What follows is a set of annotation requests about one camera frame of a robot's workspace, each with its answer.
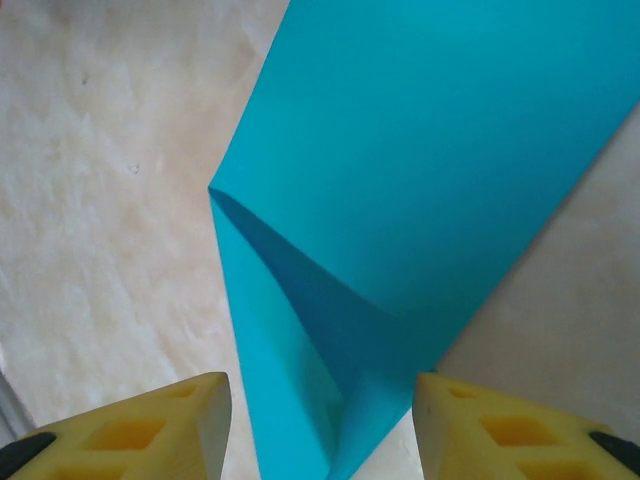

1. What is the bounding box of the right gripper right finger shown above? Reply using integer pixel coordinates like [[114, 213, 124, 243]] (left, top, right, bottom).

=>
[[412, 372, 640, 480]]

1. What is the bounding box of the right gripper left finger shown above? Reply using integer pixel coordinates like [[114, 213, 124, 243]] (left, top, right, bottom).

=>
[[0, 371, 234, 480]]

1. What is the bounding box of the turquoise cloth sheet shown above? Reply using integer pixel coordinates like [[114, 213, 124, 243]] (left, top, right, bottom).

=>
[[207, 0, 640, 480]]

